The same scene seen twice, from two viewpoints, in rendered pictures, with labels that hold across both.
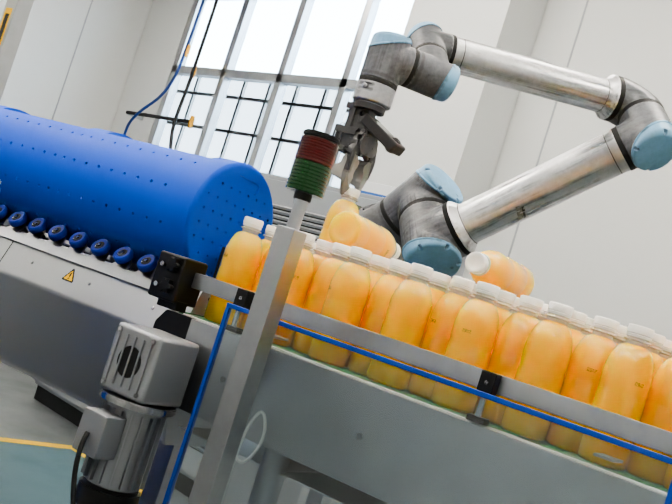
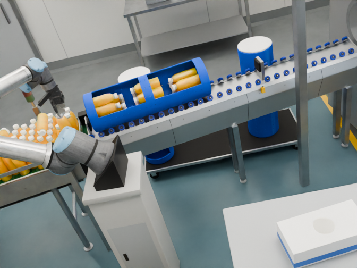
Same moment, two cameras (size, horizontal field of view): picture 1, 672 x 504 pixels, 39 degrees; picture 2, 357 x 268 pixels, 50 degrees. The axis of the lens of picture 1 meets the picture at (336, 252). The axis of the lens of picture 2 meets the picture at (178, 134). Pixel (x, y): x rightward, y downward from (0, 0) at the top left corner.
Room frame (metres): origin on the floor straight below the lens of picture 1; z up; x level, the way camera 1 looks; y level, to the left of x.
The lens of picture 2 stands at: (4.27, -0.82, 2.48)
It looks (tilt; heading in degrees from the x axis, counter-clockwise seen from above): 37 degrees down; 141
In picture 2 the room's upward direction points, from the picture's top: 16 degrees counter-clockwise
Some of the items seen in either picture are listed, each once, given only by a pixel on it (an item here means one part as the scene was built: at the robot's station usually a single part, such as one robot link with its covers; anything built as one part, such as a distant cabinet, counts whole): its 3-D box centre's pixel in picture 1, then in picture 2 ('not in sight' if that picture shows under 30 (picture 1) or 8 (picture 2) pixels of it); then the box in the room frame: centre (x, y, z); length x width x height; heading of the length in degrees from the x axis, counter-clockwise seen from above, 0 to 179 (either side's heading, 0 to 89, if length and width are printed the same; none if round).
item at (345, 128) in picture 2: not in sight; (346, 117); (3.20, 1.85, 0.31); 0.06 x 0.06 x 0.63; 56
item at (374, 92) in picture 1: (372, 96); (48, 84); (2.10, 0.03, 1.47); 0.10 x 0.09 x 0.05; 146
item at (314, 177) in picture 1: (308, 178); (29, 97); (1.51, 0.08, 1.18); 0.06 x 0.06 x 0.05
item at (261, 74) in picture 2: not in sight; (259, 68); (2.76, 1.31, 1.00); 0.10 x 0.04 x 0.15; 146
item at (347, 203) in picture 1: (335, 237); (65, 127); (2.09, 0.01, 1.14); 0.07 x 0.07 x 0.19
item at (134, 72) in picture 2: not in sight; (134, 75); (1.86, 0.82, 1.03); 0.28 x 0.28 x 0.01
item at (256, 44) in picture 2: not in sight; (254, 44); (2.53, 1.59, 1.03); 0.28 x 0.28 x 0.01
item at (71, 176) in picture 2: not in sight; (88, 208); (2.15, -0.13, 0.50); 0.04 x 0.04 x 1.00; 56
